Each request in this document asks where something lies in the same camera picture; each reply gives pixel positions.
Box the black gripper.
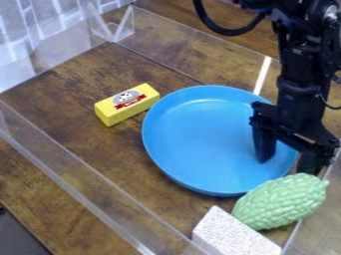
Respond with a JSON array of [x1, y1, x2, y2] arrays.
[[249, 102, 341, 175]]

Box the white speckled foam block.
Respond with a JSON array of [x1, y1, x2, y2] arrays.
[[191, 206, 281, 255]]

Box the clear acrylic enclosure wall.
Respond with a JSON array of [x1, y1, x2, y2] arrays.
[[0, 0, 341, 255]]

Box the black cable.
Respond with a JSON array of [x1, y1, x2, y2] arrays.
[[191, 0, 341, 111]]

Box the yellow butter box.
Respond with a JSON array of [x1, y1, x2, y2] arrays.
[[95, 83, 161, 127]]

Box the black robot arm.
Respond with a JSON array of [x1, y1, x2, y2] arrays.
[[233, 0, 341, 175]]

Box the green bumpy gourd toy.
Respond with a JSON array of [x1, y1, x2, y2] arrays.
[[231, 173, 329, 230]]

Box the blue round tray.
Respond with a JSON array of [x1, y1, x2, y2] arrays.
[[142, 85, 297, 197]]

